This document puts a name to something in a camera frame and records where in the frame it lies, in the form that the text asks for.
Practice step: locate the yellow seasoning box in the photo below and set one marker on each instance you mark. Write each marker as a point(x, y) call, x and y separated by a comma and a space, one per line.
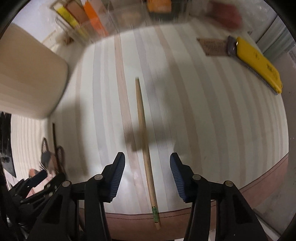
point(69, 18)

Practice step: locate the black induction cooktop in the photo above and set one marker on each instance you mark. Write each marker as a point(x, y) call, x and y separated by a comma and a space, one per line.
point(6, 151)

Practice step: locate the clear plastic organizer tray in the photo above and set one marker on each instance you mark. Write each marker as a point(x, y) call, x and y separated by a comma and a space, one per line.
point(119, 16)

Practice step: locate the beige utensil holder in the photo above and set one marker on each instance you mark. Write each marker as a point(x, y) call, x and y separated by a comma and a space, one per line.
point(33, 78)

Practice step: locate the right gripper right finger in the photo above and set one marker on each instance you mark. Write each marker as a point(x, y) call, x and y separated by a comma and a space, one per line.
point(182, 175)

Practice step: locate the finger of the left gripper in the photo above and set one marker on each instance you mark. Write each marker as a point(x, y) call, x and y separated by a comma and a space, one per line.
point(36, 179)

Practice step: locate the dark soy sauce bottle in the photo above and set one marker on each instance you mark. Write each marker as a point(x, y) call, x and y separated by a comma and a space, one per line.
point(159, 6)

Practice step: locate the brown card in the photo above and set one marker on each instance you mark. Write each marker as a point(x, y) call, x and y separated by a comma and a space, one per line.
point(213, 47)

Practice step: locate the orange seasoning box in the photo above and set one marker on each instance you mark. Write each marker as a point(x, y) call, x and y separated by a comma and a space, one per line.
point(94, 19)

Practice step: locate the striped cat tablecloth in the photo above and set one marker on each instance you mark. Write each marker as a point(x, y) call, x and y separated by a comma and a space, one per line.
point(222, 120)

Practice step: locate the light wooden chopstick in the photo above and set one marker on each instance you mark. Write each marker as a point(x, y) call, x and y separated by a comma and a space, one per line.
point(146, 155)

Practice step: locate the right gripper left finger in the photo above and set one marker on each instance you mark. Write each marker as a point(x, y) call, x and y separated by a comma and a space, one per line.
point(112, 175)

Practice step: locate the clear plastic bag right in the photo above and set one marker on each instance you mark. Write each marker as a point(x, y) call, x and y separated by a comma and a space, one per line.
point(226, 15)

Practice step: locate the yellow knife sharpener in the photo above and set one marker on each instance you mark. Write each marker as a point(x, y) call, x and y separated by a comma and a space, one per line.
point(250, 57)

